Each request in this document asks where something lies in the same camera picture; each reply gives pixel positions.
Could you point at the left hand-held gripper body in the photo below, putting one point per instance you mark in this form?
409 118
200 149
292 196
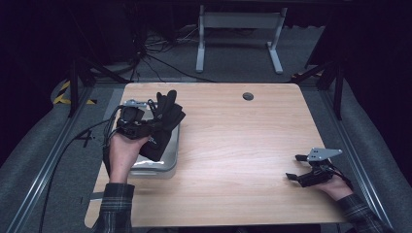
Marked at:
131 121

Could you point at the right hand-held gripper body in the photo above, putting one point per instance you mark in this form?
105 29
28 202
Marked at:
319 174

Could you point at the grey plastic bin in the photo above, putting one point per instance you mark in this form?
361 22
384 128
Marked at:
168 152

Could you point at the person's right hand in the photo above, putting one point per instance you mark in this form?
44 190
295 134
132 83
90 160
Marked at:
336 188

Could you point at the black metal stand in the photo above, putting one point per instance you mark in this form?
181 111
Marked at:
75 87
336 87

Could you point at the yellow black hazard tape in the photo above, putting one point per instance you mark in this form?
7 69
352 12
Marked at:
61 95

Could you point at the grey round table grommet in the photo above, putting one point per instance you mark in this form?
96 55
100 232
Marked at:
248 96

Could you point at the grey tape strip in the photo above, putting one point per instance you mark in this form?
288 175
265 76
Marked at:
95 195

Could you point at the aluminium rail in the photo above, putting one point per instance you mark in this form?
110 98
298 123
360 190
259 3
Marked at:
353 136
48 161

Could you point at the white metal desk frame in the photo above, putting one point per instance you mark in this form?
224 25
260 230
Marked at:
239 20

